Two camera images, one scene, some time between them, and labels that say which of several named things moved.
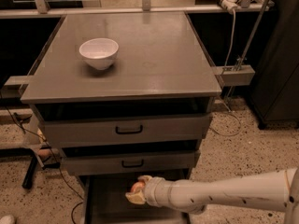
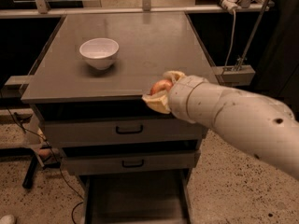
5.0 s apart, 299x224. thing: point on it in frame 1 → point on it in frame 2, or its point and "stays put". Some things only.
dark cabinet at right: (275, 82) stays put
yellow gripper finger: (137, 198) → (158, 102)
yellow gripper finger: (146, 177) → (175, 76)
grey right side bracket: (235, 75) stays put
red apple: (137, 186) → (162, 85)
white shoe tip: (7, 219) stays put
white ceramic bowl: (99, 52) stays put
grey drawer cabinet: (121, 95) stays put
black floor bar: (28, 177) stays put
